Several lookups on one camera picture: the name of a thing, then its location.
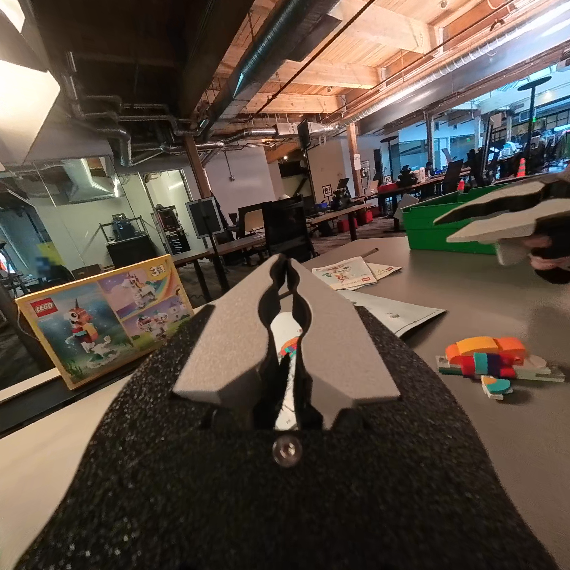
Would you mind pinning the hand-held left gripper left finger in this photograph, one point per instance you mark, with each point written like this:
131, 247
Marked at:
227, 347

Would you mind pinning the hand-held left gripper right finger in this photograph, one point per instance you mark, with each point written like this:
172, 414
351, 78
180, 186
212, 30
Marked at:
347, 352

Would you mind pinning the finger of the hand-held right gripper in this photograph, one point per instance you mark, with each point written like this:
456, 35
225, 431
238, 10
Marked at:
494, 193
503, 229

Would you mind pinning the instruction booklet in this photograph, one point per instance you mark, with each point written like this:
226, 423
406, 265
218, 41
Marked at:
400, 314
343, 271

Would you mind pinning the colourful lego model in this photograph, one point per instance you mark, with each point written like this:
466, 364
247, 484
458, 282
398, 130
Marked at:
490, 356

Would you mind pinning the colourful lego set box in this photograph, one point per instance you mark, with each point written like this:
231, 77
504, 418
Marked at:
107, 316

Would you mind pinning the person's right hand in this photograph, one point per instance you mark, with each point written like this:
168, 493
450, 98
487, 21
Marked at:
536, 242

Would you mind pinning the green plastic bin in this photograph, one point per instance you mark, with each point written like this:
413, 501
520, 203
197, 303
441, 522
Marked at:
436, 222

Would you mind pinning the closed instruction booklet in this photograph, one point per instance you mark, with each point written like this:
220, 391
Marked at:
343, 271

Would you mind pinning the black standing pole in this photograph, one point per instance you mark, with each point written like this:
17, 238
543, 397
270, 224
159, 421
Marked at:
533, 115

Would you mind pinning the small white leaflet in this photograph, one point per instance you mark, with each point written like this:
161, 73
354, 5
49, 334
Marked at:
385, 271

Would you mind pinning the brown office desk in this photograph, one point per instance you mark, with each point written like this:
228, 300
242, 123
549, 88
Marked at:
222, 246

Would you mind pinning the dark brown strip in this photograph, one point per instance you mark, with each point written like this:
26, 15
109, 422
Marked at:
369, 252

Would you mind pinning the grey board on stand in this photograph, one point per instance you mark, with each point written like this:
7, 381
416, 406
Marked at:
205, 217

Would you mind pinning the black cabinet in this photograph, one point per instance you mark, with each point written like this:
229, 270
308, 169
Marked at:
129, 251

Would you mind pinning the black 3d printer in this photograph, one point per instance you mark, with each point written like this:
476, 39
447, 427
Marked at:
124, 226

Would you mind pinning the hanging black monitor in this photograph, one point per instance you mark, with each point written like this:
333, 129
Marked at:
304, 132

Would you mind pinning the large silver ventilation duct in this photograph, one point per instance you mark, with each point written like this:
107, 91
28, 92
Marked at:
445, 75

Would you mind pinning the wooden support post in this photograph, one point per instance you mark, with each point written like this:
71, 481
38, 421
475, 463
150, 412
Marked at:
196, 169

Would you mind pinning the silver ceiling duct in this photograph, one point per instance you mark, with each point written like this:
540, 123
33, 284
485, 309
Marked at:
249, 133

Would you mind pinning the silver duct hood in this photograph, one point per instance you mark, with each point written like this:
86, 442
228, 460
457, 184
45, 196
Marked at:
89, 180

